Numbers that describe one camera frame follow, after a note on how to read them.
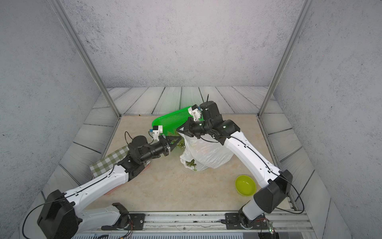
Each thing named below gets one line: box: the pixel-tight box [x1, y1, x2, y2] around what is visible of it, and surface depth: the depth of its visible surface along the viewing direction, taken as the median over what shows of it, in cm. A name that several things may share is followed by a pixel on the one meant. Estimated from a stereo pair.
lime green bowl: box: [234, 174, 257, 197], surface depth 84 cm
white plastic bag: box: [178, 131, 234, 172], surface depth 75 cm
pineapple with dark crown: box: [176, 137, 197, 172], surface depth 73 cm
